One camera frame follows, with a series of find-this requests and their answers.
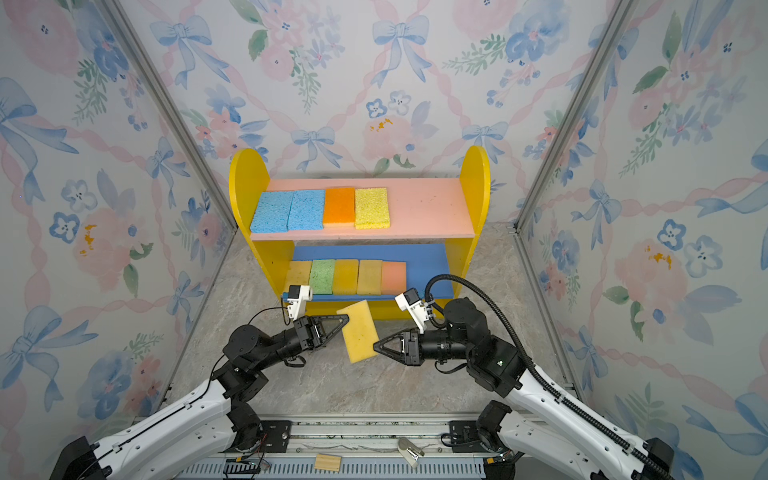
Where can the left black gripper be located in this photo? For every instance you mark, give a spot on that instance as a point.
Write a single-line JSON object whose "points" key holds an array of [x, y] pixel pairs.
{"points": [[308, 332]]}

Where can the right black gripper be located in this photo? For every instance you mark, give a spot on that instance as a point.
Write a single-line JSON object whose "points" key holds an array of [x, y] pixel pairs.
{"points": [[413, 347]]}

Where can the green sponge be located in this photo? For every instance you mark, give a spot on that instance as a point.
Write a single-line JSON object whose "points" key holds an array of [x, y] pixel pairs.
{"points": [[322, 276]]}

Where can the dull yellow sponge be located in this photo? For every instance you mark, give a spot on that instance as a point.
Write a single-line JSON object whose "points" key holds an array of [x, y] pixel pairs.
{"points": [[298, 273]]}

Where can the deep yellow sponge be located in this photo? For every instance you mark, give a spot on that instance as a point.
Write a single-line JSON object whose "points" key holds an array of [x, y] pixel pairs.
{"points": [[345, 280]]}

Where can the light orange sponge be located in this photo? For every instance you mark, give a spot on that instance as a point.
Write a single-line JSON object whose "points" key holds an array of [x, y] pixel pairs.
{"points": [[393, 278]]}

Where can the tan yellow sponge front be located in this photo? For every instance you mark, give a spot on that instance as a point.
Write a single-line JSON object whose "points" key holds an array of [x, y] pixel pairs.
{"points": [[369, 281]]}

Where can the blue sponge front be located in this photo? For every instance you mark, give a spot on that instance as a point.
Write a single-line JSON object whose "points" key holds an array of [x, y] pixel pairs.
{"points": [[307, 211]]}

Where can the blue sponge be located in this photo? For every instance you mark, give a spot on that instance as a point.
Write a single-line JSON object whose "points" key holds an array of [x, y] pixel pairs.
{"points": [[272, 212], [307, 211]]}

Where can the dark orange sponge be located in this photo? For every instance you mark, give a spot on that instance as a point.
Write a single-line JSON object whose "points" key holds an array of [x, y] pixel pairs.
{"points": [[339, 208]]}

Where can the bright yellow sponge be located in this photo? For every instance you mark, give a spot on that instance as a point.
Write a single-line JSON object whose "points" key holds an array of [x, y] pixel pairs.
{"points": [[371, 209]]}

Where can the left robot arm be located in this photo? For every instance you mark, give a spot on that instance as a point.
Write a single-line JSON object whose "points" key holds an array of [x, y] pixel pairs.
{"points": [[215, 417]]}

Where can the yellow shelf pink blue boards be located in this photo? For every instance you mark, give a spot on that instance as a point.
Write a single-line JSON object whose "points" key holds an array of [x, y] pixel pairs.
{"points": [[384, 233]]}

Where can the metal clip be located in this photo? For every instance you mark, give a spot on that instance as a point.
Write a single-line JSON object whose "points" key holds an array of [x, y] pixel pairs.
{"points": [[411, 453]]}

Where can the small wooden block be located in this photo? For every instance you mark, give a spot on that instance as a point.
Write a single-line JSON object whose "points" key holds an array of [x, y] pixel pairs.
{"points": [[328, 463]]}

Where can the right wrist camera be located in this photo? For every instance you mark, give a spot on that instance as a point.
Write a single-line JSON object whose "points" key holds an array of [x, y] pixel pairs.
{"points": [[419, 310]]}

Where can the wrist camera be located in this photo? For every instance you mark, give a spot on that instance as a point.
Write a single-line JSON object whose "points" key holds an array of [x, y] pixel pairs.
{"points": [[419, 310], [296, 300]]}

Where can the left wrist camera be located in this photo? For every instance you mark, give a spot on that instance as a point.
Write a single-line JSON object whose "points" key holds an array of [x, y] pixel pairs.
{"points": [[296, 300]]}

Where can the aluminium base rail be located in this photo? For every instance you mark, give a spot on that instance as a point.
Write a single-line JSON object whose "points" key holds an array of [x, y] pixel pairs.
{"points": [[368, 447]]}

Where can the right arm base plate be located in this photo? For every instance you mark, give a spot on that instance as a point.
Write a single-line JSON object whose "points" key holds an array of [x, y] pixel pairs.
{"points": [[464, 436]]}

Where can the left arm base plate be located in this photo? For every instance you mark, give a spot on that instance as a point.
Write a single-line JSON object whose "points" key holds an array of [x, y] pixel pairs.
{"points": [[270, 436]]}

